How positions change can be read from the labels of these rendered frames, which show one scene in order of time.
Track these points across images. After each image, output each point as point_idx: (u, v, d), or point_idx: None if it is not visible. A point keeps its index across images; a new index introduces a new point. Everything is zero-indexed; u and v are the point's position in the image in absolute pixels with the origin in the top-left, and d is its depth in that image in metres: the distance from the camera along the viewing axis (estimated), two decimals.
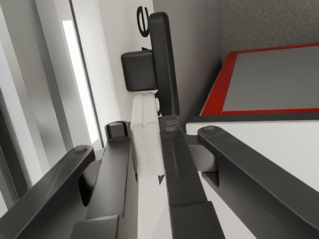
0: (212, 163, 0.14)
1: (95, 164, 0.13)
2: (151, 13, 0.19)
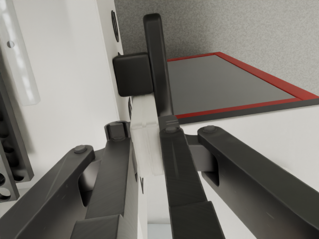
0: (212, 163, 0.14)
1: (95, 164, 0.13)
2: (145, 14, 0.18)
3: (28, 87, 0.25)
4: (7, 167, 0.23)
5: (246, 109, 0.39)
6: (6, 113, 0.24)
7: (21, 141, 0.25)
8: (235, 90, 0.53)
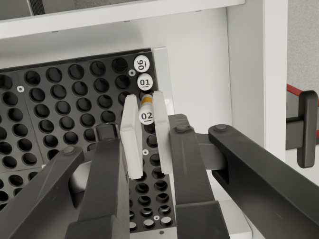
0: (223, 162, 0.14)
1: (84, 166, 0.13)
2: (304, 92, 0.24)
3: None
4: (173, 200, 0.29)
5: (318, 138, 0.45)
6: None
7: None
8: (290, 114, 0.59)
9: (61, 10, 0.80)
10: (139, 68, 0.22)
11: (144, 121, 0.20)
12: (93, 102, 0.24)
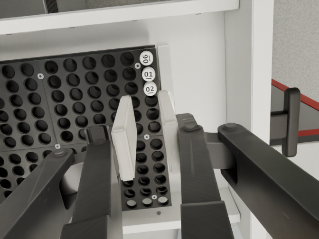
0: (233, 161, 0.14)
1: (74, 167, 0.13)
2: (289, 88, 0.28)
3: None
4: (169, 182, 0.32)
5: (309, 136, 0.48)
6: None
7: None
8: None
9: (72, 8, 0.84)
10: (144, 62, 0.26)
11: (147, 93, 0.27)
12: (102, 90, 0.28)
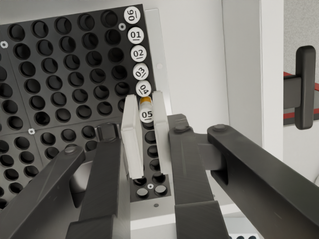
0: (222, 162, 0.14)
1: (85, 165, 0.13)
2: (302, 47, 0.24)
3: (167, 101, 0.30)
4: None
5: (314, 115, 0.44)
6: None
7: None
8: None
9: None
10: (129, 19, 0.21)
11: (136, 59, 0.22)
12: (81, 59, 0.23)
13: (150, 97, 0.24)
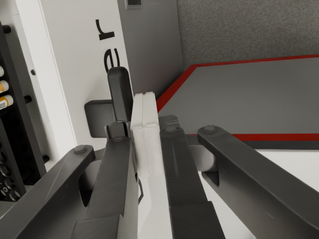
0: (212, 163, 0.14)
1: (95, 164, 0.13)
2: (110, 68, 0.20)
3: None
4: (18, 175, 0.28)
5: None
6: (24, 129, 0.29)
7: (38, 152, 0.30)
8: None
9: None
10: None
11: None
12: None
13: (7, 98, 0.27)
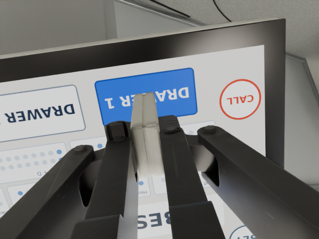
0: (212, 163, 0.14)
1: (95, 164, 0.13)
2: None
3: None
4: None
5: None
6: None
7: None
8: None
9: None
10: None
11: None
12: None
13: None
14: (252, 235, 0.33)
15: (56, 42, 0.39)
